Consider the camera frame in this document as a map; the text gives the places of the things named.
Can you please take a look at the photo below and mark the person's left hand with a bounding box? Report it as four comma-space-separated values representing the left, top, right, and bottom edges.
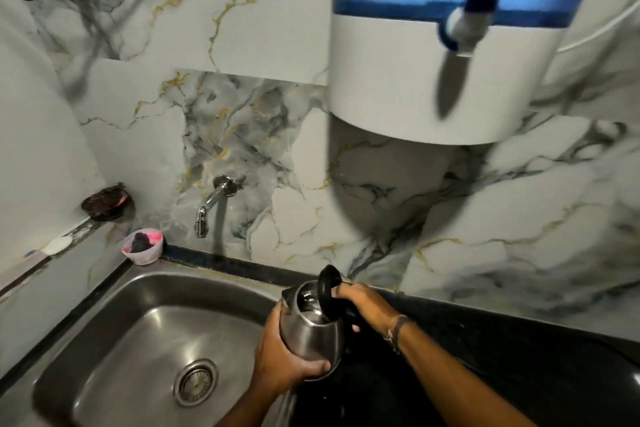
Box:
250, 301, 332, 398

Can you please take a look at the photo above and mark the person's right hand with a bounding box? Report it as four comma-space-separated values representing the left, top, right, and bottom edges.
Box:
332, 283, 402, 337

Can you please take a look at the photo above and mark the stainless steel electric kettle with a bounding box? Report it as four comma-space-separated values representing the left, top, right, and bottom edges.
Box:
278, 265, 362, 382

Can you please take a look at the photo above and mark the person's right forearm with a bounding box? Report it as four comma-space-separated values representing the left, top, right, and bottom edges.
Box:
385, 316, 538, 427

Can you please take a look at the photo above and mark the person's left forearm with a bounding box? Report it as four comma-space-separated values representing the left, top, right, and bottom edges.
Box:
215, 382, 288, 427

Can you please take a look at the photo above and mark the sink drain strainer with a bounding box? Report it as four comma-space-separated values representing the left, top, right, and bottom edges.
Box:
173, 359, 219, 408

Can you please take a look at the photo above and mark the stainless steel sink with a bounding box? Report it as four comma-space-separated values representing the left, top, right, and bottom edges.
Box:
0, 259, 301, 427

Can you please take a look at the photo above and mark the small pink and white bowl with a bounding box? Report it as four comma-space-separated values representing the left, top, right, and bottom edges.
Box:
121, 228, 164, 266

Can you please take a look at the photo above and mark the dark round soap dish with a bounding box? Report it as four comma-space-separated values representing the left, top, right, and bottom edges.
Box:
81, 183, 133, 221

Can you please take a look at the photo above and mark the blue and white water purifier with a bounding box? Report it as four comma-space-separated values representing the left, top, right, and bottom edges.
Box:
327, 0, 613, 146

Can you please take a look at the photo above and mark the white soap bar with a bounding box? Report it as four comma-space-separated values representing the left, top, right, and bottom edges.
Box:
42, 236, 74, 256

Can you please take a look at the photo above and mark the white purifier tap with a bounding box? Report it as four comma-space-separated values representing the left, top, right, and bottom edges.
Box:
438, 0, 518, 57

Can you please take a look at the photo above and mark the white pipe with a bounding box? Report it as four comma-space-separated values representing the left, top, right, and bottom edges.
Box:
556, 1, 640, 54

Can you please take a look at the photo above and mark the thread wrist bracelet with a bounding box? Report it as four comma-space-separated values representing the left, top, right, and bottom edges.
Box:
383, 314, 414, 355

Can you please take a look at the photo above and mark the chrome wall faucet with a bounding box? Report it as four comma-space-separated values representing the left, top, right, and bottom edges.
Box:
194, 175, 245, 239

